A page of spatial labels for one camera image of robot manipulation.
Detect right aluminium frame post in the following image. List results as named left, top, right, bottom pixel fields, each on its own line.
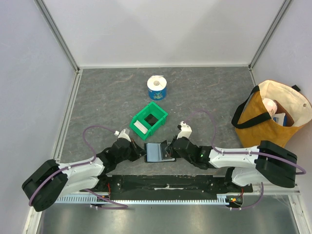
left=248, top=0, right=293, bottom=72

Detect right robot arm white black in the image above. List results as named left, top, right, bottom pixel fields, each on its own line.
left=165, top=137, right=297, bottom=192

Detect stack of white cards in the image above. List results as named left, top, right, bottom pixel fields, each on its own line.
left=134, top=120, right=148, bottom=134

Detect mustard canvas tote bag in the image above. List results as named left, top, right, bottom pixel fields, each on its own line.
left=232, top=80, right=312, bottom=147

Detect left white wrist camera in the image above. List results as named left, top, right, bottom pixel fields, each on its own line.
left=114, top=128, right=131, bottom=142

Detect green plastic bin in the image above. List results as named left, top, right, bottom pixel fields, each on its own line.
left=130, top=102, right=168, bottom=140

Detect black leather card holder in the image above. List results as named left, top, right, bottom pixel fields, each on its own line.
left=144, top=140, right=176, bottom=163

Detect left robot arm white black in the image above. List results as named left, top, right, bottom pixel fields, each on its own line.
left=21, top=138, right=146, bottom=212

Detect items inside tote bag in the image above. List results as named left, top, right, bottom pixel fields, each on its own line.
left=262, top=98, right=294, bottom=127

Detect toilet paper roll blue wrapper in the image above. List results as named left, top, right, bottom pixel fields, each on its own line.
left=147, top=75, right=167, bottom=101

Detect light blue card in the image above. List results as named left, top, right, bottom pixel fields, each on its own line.
left=146, top=143, right=162, bottom=163

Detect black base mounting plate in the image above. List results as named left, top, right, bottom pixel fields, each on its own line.
left=92, top=175, right=253, bottom=194

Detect aluminium frame post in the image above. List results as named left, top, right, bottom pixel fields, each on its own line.
left=34, top=0, right=80, bottom=72
left=248, top=0, right=293, bottom=72

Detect black card in bin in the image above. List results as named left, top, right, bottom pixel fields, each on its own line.
left=144, top=114, right=158, bottom=126

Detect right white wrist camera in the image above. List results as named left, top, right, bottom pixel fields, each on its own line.
left=177, top=121, right=192, bottom=139

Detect left aluminium frame post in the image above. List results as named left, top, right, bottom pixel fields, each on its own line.
left=34, top=0, right=80, bottom=72

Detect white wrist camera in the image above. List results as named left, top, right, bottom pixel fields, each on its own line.
left=177, top=121, right=192, bottom=139
left=114, top=128, right=131, bottom=142

